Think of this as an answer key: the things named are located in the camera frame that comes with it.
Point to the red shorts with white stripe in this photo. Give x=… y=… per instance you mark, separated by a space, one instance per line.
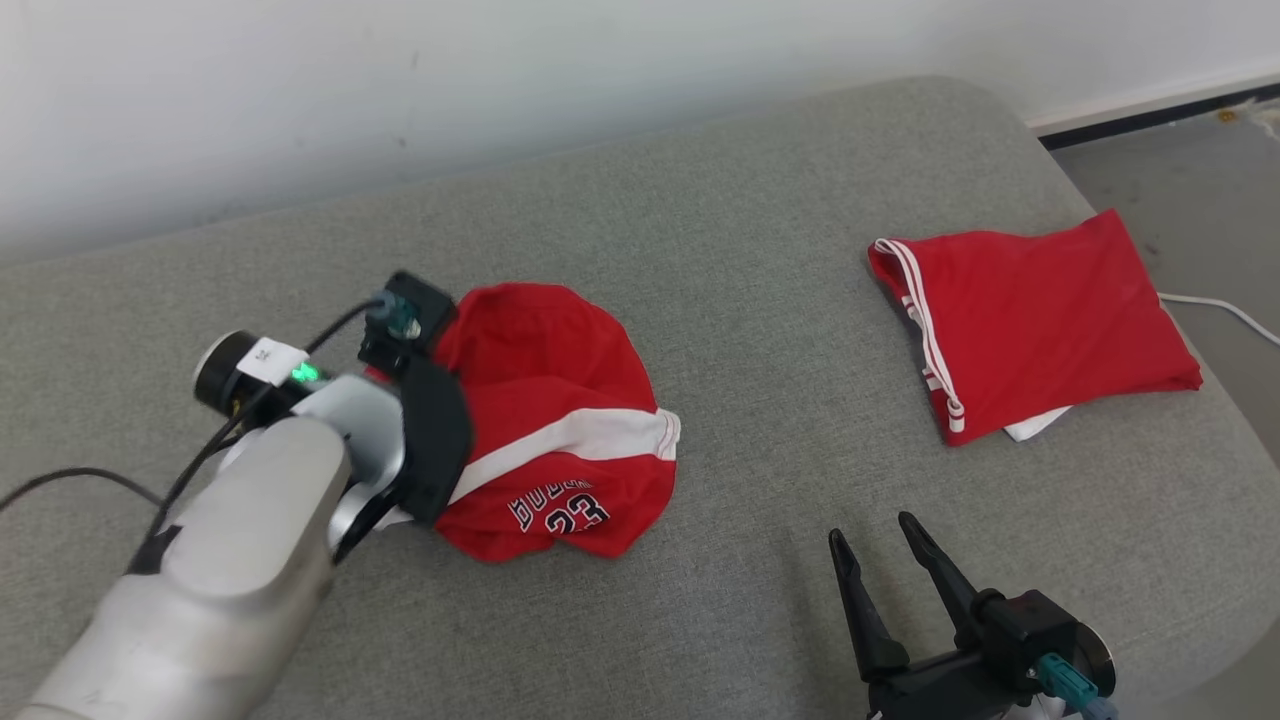
x=540 y=360

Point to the black and white baseboard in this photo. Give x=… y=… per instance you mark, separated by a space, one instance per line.
x=1150 y=113

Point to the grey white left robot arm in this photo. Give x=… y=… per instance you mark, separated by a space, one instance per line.
x=230 y=560

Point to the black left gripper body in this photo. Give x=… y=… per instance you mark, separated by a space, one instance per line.
x=437 y=440

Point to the teal left wrist camera connector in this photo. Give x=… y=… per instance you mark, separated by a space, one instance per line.
x=400 y=320

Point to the teal wrist camera connector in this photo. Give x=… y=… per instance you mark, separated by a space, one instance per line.
x=1065 y=680
x=400 y=320

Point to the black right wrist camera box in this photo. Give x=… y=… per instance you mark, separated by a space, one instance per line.
x=1040 y=625

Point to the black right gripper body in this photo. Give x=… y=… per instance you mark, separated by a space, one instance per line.
x=950 y=695

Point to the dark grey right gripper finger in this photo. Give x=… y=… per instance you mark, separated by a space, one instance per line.
x=868 y=630
x=960 y=595

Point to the red jersey with white trim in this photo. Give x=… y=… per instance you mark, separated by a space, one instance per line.
x=1050 y=320

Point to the teal right wrist camera connector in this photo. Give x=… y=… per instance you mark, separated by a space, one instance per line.
x=1065 y=680

